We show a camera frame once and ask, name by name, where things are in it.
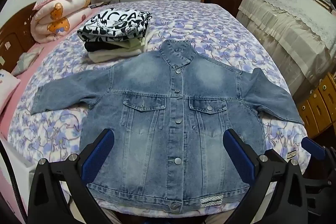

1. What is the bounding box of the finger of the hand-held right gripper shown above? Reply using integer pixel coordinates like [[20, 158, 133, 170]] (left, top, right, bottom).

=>
[[301, 136, 336, 163]]

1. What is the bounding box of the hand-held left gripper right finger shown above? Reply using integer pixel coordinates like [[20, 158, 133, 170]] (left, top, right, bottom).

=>
[[223, 129, 315, 224]]

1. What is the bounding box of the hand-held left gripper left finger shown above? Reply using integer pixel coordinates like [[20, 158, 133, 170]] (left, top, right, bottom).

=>
[[27, 129, 116, 224]]

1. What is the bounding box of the blue denim jacket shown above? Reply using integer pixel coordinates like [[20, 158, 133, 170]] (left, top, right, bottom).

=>
[[31, 39, 305, 214]]

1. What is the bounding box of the wooden drawer cabinet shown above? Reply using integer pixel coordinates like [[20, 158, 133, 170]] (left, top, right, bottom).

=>
[[294, 73, 336, 135]]

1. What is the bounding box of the cream folded garment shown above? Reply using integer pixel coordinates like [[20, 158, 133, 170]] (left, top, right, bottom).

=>
[[88, 48, 145, 64]]

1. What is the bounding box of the white pillow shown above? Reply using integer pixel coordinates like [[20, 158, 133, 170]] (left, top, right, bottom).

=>
[[0, 69, 21, 114]]

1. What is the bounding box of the light green folded garment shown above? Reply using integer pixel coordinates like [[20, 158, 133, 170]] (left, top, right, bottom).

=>
[[115, 37, 147, 52]]

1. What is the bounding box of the grey cloth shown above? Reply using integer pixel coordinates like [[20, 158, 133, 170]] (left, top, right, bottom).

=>
[[12, 51, 44, 77]]

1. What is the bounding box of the pink bed sheet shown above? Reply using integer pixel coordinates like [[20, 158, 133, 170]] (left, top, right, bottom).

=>
[[0, 7, 101, 135]]

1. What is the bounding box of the lace covered furniture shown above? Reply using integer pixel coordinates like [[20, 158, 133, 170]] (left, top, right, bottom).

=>
[[236, 0, 336, 98]]

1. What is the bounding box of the black white printed folded garment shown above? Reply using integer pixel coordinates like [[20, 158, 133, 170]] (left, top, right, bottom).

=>
[[77, 9, 153, 43]]

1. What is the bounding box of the purple floral blanket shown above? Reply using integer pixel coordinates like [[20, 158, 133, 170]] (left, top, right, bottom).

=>
[[7, 0, 310, 214]]

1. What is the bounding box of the pink bear print quilt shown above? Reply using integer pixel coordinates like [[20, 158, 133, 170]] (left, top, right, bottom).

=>
[[30, 0, 92, 44]]

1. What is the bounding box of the brown wooden headboard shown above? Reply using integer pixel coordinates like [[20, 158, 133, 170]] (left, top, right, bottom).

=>
[[0, 2, 40, 73]]

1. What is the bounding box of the black cable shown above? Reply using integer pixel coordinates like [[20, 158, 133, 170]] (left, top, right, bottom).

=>
[[0, 140, 25, 224]]

